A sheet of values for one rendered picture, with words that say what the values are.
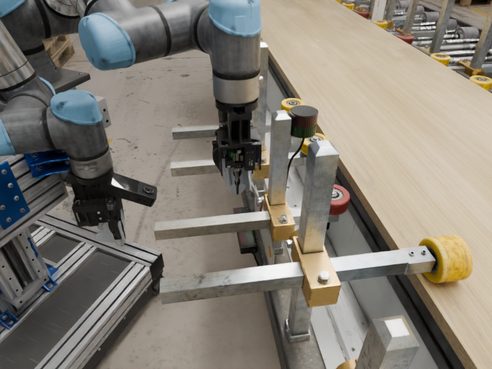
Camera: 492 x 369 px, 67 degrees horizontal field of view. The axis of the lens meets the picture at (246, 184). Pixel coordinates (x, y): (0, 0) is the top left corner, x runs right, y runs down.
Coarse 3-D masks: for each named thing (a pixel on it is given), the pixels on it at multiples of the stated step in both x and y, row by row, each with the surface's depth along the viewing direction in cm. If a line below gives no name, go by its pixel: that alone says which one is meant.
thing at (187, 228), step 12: (216, 216) 87; (228, 216) 87; (240, 216) 87; (252, 216) 87; (264, 216) 87; (336, 216) 89; (156, 228) 84; (168, 228) 84; (180, 228) 84; (192, 228) 85; (204, 228) 85; (216, 228) 86; (228, 228) 86; (240, 228) 87; (252, 228) 88; (264, 228) 88
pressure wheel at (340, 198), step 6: (336, 186) 89; (336, 192) 88; (342, 192) 87; (336, 198) 86; (342, 198) 85; (348, 198) 85; (336, 204) 84; (342, 204) 84; (330, 210) 85; (336, 210) 85; (342, 210) 85
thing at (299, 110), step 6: (294, 108) 78; (300, 108) 78; (306, 108) 78; (312, 108) 78; (294, 114) 76; (300, 114) 76; (306, 114) 76; (312, 114) 76; (294, 126) 77; (300, 144) 82; (294, 156) 84; (288, 168) 86
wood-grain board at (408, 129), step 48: (288, 0) 267; (288, 48) 177; (336, 48) 177; (384, 48) 177; (336, 96) 133; (384, 96) 133; (432, 96) 133; (480, 96) 133; (336, 144) 106; (384, 144) 106; (432, 144) 106; (480, 144) 106; (384, 192) 88; (432, 192) 88; (480, 192) 88; (480, 240) 76; (432, 288) 66; (480, 288) 66; (480, 336) 59
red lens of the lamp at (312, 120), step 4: (292, 116) 76; (296, 116) 76; (312, 116) 75; (316, 116) 76; (292, 120) 77; (296, 120) 76; (300, 120) 76; (304, 120) 75; (308, 120) 75; (312, 120) 76; (316, 120) 77; (292, 124) 77; (296, 124) 77; (300, 124) 76; (304, 124) 76; (308, 124) 76; (312, 124) 76
